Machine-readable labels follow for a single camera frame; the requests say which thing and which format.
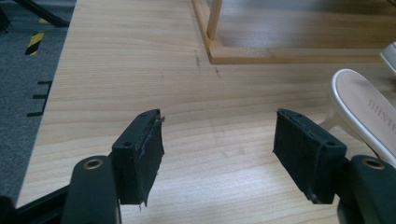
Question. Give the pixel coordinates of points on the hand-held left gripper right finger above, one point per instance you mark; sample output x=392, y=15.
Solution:
x=305, y=155

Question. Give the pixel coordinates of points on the yellow-black floor tape strip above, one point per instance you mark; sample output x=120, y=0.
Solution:
x=34, y=43

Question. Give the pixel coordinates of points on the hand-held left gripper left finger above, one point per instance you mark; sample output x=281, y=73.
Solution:
x=137, y=155

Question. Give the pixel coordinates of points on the black floor tape mark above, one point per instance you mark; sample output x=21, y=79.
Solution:
x=45, y=82
x=40, y=96

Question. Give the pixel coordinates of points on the wooden shoe rack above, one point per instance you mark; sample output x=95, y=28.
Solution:
x=280, y=57

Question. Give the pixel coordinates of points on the black metal stand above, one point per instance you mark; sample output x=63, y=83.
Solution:
x=43, y=14

